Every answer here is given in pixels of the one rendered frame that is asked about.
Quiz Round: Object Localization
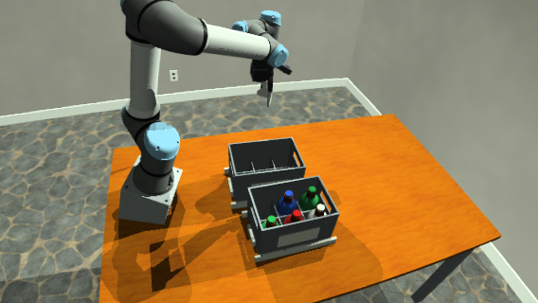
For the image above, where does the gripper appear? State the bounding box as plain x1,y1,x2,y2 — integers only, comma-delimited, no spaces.
250,60,274,107

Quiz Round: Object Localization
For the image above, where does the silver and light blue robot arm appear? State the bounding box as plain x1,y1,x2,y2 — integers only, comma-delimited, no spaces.
120,0,292,196

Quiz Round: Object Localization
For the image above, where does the blue bottle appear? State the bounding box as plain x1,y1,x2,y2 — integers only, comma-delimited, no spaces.
277,190,297,216

